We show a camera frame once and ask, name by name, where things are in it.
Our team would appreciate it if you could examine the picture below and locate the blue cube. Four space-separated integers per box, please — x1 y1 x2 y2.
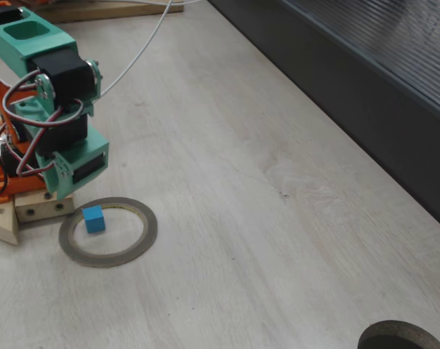
81 205 107 234

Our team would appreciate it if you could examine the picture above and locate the wooden block with screw holes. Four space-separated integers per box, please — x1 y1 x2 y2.
14 192 76 224

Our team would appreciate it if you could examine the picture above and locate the triangular wooden wedge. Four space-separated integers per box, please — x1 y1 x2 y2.
0 198 21 246

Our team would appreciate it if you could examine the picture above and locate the light wooden plank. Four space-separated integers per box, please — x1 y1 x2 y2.
33 0 185 25

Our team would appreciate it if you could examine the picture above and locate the ribbed translucent desk partition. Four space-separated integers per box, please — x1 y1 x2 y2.
208 0 440 236

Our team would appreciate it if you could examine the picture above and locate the grey tape ring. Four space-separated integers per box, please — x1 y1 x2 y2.
58 196 158 269

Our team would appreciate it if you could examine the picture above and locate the white cable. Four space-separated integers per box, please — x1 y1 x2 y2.
100 0 202 97

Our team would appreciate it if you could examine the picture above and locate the round table cable hole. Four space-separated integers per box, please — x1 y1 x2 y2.
356 319 440 349

